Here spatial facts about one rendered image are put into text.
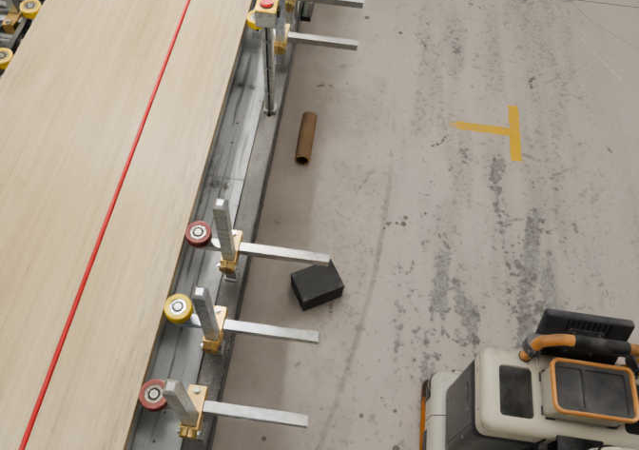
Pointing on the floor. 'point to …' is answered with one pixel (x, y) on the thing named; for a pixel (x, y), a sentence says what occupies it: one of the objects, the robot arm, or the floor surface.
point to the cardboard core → (305, 138)
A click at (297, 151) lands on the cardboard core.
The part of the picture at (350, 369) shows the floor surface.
